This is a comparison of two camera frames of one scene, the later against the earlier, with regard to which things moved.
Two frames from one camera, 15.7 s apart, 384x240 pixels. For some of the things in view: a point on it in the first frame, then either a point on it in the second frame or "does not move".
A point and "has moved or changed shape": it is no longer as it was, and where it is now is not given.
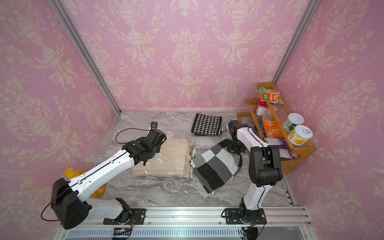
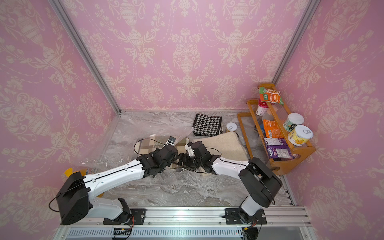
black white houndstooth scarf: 207,125 does not move
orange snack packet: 272,129 does not move
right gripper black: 230,149 -> 186,163
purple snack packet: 286,153 does not move
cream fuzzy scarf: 174,160 has moved or changed shape
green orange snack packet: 270,95 does not move
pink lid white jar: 262,108 does not move
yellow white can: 300,135 does not move
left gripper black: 158,148 -> 158,151
